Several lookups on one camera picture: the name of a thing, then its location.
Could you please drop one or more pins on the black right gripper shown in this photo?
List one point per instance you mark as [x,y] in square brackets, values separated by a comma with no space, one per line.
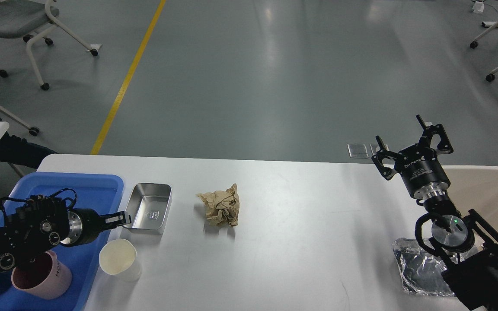
[422,175]

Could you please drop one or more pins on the beige plastic bin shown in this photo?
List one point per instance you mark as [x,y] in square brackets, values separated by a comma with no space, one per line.
[475,187]

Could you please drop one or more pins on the metal floor outlet plate left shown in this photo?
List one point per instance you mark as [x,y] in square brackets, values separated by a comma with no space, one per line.
[357,150]

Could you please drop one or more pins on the cream paper cup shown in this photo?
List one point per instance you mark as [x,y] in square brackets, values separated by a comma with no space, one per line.
[119,258]

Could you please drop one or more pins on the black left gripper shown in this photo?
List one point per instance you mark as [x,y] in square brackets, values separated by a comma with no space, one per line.
[85,225]

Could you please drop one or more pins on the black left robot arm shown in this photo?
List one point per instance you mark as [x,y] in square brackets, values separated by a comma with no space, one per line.
[39,223]

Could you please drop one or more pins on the stainless steel rectangular tray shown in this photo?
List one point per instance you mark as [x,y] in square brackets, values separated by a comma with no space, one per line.
[148,208]

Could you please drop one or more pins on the pink ribbed mug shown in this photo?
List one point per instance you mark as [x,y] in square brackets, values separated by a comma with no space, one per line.
[46,277]

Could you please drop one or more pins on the person in beige sweater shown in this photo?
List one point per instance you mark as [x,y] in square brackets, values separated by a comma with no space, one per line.
[19,151]

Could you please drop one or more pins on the crumpled brown paper ball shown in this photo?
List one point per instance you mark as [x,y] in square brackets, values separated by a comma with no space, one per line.
[222,206]

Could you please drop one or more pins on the grey office chair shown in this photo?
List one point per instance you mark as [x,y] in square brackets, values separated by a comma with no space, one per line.
[20,18]

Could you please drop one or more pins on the crumpled silver foil bag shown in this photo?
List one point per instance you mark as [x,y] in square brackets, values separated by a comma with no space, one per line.
[420,272]

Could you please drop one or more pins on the metal floor outlet plate right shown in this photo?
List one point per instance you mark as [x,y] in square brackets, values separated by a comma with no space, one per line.
[374,149]

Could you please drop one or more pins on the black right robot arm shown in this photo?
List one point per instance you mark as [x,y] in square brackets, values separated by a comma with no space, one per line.
[468,245]

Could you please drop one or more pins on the blue plastic tray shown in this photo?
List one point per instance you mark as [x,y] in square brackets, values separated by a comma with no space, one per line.
[101,193]

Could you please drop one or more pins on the white power adapter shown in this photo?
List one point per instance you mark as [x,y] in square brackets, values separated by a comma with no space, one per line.
[478,7]

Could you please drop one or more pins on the metal floor outlet plate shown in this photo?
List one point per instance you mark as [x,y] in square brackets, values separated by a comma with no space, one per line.
[357,150]
[374,149]

